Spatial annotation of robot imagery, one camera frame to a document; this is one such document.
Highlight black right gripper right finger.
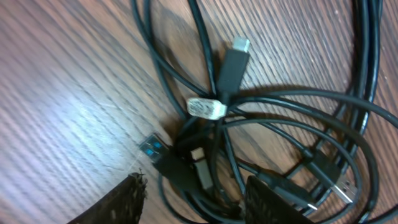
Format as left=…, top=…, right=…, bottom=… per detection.
left=244, top=175, right=313, bottom=224

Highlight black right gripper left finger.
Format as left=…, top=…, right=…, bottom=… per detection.
left=68, top=172, right=147, bottom=224

